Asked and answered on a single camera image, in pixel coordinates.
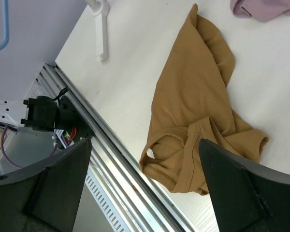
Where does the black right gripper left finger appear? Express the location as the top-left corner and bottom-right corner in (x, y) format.
(0, 139), (92, 232)

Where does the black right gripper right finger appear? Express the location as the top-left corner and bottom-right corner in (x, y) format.
(199, 139), (290, 232)

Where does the brown tank top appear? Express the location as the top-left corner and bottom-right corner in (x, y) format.
(139, 4), (268, 195)

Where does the mauve tank top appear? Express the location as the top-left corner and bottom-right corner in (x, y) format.
(230, 0), (290, 23)

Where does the blue wire hanger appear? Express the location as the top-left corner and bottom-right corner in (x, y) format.
(0, 0), (10, 51)

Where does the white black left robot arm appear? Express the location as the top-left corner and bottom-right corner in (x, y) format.
(0, 96), (94, 142)

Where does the metal clothes rack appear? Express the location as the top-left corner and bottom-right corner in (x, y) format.
(85, 0), (110, 62)

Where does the white slotted cable duct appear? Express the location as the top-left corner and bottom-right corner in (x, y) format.
(85, 167), (130, 232)

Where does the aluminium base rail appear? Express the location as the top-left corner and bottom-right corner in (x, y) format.
(38, 64), (196, 232)

